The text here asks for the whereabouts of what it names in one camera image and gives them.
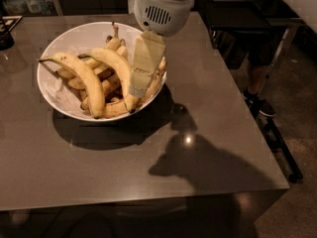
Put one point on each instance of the black object on table corner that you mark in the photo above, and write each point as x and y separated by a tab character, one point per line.
7	24

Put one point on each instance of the person's black shoe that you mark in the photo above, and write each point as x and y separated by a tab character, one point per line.
258	106

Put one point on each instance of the back yellow banana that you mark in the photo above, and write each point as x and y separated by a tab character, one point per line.
112	42

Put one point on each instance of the black metal stand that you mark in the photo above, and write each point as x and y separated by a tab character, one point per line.
271	133

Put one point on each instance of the shelf with bottles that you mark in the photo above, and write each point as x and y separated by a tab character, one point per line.
30	7

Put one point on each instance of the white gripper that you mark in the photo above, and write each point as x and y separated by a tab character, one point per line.
164	15

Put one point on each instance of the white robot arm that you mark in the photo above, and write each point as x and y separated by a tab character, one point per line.
158	19

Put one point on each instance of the person's dark shorts leg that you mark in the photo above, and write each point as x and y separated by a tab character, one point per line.
258	48

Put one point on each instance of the front left yellow banana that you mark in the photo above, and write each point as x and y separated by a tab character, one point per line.
90	80

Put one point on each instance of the long yellow banana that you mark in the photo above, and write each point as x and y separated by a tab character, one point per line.
122	69

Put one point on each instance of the bottom yellow banana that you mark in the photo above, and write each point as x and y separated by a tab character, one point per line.
114	109

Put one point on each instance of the white bowl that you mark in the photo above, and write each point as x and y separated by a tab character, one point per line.
68	96

